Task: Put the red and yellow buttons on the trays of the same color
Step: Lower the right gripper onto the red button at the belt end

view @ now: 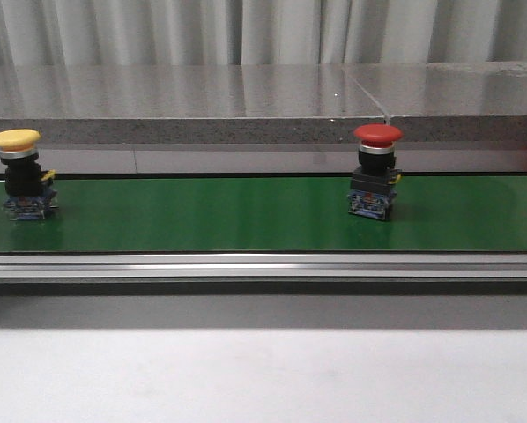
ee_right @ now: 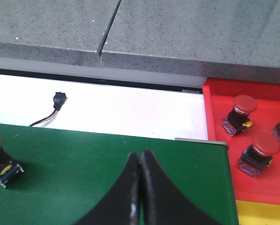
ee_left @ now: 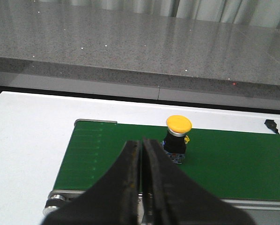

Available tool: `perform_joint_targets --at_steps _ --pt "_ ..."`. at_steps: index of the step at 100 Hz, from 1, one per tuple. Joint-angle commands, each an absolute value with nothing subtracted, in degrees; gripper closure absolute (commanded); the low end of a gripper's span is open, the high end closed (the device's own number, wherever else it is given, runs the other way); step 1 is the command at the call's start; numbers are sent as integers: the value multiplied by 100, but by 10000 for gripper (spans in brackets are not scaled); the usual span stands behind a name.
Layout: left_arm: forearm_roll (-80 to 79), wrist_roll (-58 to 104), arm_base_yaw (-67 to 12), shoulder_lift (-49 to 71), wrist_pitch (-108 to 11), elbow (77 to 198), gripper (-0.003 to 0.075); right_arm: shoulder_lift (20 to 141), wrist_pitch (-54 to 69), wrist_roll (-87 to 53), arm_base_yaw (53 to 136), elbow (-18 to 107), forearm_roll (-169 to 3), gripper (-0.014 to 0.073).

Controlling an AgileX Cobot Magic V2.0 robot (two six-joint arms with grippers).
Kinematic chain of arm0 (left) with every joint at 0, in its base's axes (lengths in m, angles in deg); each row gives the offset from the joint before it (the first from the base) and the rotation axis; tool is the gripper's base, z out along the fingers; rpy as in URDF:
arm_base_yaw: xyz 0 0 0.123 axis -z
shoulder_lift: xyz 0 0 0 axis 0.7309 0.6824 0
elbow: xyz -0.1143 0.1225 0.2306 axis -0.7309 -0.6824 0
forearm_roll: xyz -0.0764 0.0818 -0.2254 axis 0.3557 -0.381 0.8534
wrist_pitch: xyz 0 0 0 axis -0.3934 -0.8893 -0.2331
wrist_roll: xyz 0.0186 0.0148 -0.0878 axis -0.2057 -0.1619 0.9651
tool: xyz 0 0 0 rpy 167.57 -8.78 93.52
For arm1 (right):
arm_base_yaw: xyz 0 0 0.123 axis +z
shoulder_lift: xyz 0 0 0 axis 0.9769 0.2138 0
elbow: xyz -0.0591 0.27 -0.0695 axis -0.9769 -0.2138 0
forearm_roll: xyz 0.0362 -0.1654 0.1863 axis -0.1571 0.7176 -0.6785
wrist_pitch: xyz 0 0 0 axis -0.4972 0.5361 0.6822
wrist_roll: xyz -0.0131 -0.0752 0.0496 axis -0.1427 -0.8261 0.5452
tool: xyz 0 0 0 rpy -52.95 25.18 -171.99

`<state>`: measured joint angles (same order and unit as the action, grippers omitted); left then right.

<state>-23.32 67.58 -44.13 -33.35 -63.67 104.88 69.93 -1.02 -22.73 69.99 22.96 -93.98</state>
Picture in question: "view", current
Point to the waiting red mushroom button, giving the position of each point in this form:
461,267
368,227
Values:
372,187

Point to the waiting yellow mushroom button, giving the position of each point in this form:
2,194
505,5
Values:
30,191

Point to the white base panel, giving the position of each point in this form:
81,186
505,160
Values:
421,156

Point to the green conveyor belt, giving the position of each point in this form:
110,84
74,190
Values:
446,213

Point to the grey stone slab left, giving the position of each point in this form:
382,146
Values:
185,104

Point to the grey stone slab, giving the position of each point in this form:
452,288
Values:
445,102
185,104

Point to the grey stone slab right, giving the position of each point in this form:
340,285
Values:
445,102

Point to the grey curtain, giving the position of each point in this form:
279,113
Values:
261,32

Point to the aluminium conveyor frame rail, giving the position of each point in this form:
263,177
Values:
366,266

